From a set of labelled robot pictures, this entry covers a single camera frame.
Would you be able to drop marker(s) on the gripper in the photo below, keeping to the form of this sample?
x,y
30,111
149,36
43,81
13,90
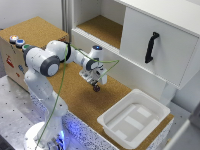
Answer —
x,y
99,74

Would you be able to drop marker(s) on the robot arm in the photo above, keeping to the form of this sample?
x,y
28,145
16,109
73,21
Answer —
x,y
40,61

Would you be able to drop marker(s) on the white cabinet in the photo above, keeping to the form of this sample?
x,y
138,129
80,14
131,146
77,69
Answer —
x,y
110,70

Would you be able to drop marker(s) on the white plastic box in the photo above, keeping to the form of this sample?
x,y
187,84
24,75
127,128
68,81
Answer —
x,y
133,121

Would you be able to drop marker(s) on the wooden drawer box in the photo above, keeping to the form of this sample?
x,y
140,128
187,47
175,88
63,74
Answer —
x,y
36,30

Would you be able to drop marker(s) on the white sliding door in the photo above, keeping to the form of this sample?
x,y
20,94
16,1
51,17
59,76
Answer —
x,y
173,50

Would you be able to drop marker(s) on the green button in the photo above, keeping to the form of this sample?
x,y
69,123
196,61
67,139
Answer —
x,y
25,46

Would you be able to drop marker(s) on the blue button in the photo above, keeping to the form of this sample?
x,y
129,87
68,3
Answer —
x,y
20,42

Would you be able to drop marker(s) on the red button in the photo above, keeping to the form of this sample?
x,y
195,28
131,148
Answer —
x,y
13,38

